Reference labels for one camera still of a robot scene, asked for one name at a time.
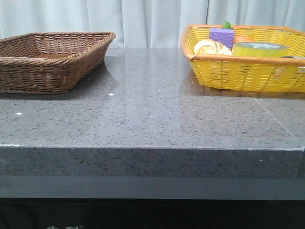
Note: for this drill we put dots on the yellowish clear tape roll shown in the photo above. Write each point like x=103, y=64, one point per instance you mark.
x=259, y=49

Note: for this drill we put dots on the toy bread roll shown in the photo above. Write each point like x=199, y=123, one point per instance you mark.
x=208, y=46

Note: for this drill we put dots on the white curtain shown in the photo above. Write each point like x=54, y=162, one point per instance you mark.
x=143, y=23

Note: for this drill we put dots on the purple sponge block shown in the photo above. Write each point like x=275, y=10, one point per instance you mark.
x=224, y=36

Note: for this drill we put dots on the orange toy carrot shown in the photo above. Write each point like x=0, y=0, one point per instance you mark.
x=227, y=25

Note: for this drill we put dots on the brown wicker basket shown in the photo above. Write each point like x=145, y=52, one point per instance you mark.
x=50, y=62

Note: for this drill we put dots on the yellow woven basket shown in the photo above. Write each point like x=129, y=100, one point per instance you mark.
x=281, y=75

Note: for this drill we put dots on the dark object in basket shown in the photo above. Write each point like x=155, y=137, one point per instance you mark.
x=295, y=57

